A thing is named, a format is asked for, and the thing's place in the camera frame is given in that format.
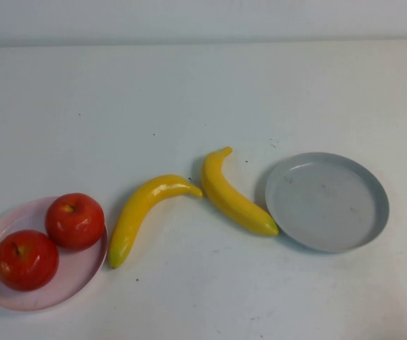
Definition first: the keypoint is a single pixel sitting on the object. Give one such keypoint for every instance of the pink round plate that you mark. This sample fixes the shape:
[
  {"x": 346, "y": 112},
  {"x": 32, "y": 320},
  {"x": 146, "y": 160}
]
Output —
[{"x": 75, "y": 272}]

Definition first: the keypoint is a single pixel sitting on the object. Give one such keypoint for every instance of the long curved yellow banana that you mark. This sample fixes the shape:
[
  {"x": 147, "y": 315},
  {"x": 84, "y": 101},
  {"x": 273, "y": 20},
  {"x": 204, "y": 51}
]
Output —
[{"x": 143, "y": 202}]

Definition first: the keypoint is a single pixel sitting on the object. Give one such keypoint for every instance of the red apple with dark stem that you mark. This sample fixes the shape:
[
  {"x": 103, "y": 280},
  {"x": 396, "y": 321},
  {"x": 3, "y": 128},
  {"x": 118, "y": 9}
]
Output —
[
  {"x": 75, "y": 223},
  {"x": 26, "y": 262}
]

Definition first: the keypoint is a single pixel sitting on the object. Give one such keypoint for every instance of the grey round plate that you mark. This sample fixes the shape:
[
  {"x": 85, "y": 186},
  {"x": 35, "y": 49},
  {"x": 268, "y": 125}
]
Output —
[{"x": 327, "y": 205}]

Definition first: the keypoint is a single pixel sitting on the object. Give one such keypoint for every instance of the short yellow banana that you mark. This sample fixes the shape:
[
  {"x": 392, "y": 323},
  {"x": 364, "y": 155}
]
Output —
[{"x": 224, "y": 193}]

